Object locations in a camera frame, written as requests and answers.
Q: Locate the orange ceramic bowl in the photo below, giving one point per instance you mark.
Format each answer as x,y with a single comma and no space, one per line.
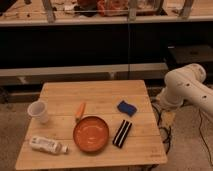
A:
91,134

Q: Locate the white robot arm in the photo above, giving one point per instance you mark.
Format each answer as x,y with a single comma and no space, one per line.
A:
186,83

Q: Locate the blue sponge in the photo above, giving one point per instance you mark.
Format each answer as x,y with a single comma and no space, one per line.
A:
127,108

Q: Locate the orange carrot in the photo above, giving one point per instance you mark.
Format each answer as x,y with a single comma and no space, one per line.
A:
80,111

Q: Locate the wooden table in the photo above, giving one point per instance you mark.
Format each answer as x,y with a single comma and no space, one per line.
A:
143,145

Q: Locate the black white striped eraser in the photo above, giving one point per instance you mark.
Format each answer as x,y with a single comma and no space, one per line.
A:
122,133

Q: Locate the white plastic cup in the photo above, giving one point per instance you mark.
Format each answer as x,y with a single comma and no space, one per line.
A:
38,111

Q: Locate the black box on shelf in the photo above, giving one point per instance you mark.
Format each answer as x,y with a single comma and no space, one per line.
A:
179,56

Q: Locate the red orange clutter on bench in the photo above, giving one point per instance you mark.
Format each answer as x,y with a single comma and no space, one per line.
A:
115,7

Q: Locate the white plastic bottle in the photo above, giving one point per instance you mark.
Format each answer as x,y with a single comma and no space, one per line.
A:
47,145

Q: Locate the long workbench shelf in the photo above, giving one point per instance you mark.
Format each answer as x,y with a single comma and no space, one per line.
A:
61,12

